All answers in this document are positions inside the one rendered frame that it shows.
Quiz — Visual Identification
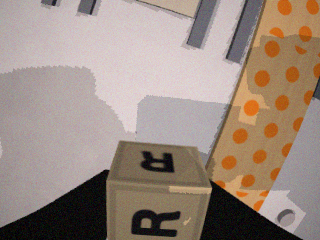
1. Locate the short grey cylinder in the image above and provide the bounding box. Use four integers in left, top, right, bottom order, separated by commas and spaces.
277, 209, 296, 227

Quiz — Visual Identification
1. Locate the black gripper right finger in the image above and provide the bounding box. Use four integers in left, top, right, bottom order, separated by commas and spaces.
200, 179, 301, 240

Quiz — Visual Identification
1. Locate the orange checkered strip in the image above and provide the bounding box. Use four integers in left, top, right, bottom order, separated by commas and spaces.
205, 0, 320, 212

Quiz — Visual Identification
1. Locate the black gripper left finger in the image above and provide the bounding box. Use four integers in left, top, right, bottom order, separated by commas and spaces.
0, 169, 109, 240

